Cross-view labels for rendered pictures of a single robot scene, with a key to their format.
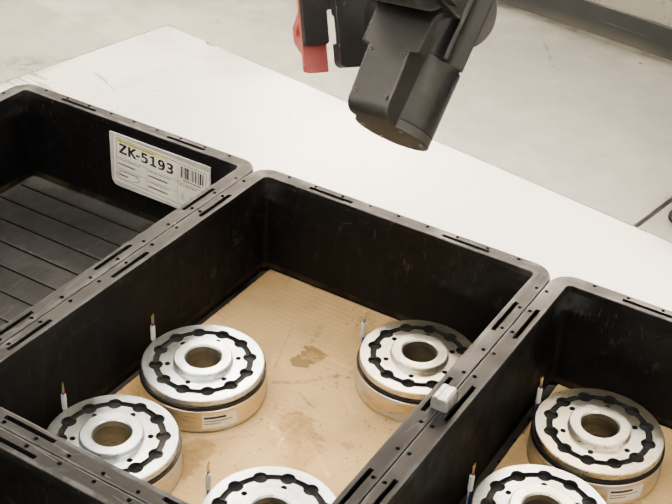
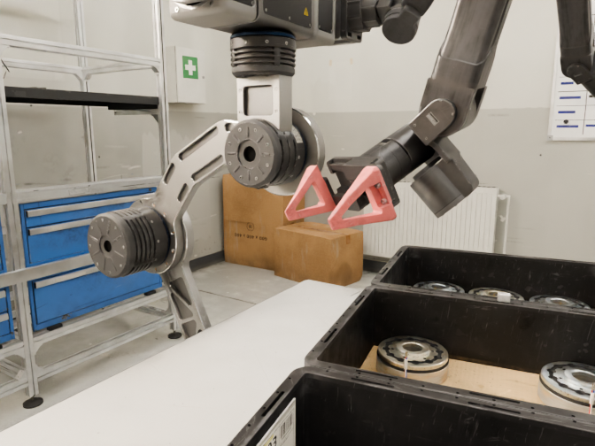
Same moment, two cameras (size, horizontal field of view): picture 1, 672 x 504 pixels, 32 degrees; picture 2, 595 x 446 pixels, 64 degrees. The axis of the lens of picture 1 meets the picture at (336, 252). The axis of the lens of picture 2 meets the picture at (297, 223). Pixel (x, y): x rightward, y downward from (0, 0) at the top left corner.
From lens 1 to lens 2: 121 cm
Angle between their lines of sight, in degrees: 90
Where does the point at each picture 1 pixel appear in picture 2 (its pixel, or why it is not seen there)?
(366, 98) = (474, 180)
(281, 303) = not seen: hidden behind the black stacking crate
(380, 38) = (452, 155)
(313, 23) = (386, 187)
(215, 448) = not seen: hidden behind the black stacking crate
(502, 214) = (90, 420)
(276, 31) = not seen: outside the picture
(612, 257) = (155, 379)
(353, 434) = (470, 385)
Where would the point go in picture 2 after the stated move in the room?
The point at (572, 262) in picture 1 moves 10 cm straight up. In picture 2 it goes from (159, 392) to (157, 342)
